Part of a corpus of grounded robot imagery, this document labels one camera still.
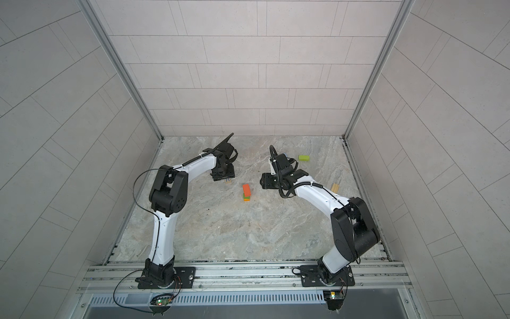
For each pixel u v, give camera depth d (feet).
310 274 2.33
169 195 1.84
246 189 3.00
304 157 3.54
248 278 2.37
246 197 2.98
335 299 2.22
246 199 2.98
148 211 1.81
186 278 2.32
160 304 2.12
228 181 3.16
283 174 2.18
